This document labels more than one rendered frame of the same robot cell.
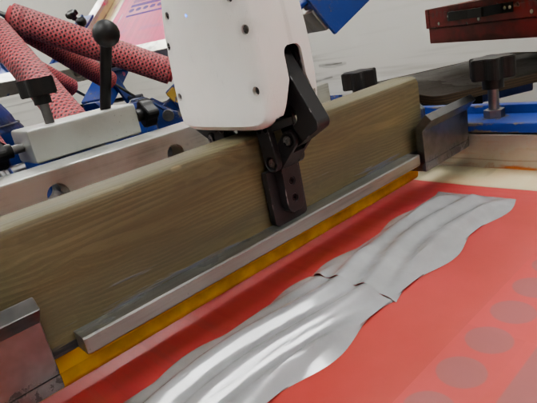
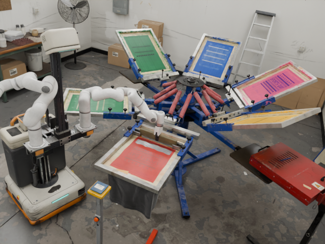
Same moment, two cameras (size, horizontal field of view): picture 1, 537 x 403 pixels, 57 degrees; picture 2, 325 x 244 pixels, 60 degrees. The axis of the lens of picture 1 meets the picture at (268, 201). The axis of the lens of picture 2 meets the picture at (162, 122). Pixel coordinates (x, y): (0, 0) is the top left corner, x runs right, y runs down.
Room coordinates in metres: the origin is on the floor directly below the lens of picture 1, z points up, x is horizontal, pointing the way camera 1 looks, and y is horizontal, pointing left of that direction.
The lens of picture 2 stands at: (-0.75, -1.92, 2.54)
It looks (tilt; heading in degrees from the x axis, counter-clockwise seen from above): 31 degrees down; 60
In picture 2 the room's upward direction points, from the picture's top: 8 degrees clockwise
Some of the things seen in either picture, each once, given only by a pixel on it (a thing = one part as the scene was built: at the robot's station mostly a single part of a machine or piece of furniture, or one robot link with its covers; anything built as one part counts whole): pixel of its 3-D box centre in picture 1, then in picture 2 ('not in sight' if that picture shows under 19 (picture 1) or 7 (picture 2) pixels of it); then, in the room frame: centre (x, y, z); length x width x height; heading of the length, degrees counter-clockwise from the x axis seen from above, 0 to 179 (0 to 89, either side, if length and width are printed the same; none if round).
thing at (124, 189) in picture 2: not in sight; (129, 192); (-0.04, -0.31, 0.74); 0.45 x 0.03 x 0.43; 130
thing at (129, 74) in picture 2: not in sight; (154, 89); (0.89, 1.21, 0.91); 1.34 x 0.40 x 0.08; 100
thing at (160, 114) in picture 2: not in sight; (155, 116); (0.31, 0.02, 1.25); 0.15 x 0.10 x 0.11; 162
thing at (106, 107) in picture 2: not in sight; (110, 96); (0.15, 0.86, 1.05); 1.08 x 0.61 x 0.23; 160
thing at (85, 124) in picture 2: not in sight; (84, 117); (-0.29, 0.22, 1.21); 0.16 x 0.13 x 0.15; 110
